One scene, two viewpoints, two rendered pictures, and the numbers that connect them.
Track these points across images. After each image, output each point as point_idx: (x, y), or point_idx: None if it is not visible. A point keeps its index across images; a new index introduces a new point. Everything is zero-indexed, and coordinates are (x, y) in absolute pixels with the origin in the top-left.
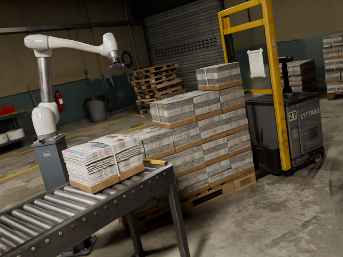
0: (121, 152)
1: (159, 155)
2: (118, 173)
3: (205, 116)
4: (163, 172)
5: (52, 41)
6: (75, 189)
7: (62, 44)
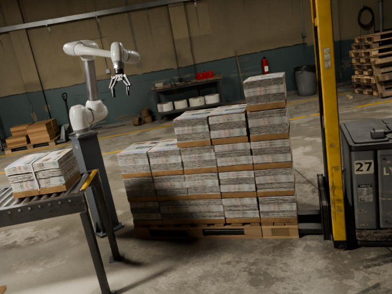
0: (41, 171)
1: (164, 172)
2: (37, 188)
3: (223, 140)
4: (69, 199)
5: (77, 49)
6: None
7: (83, 52)
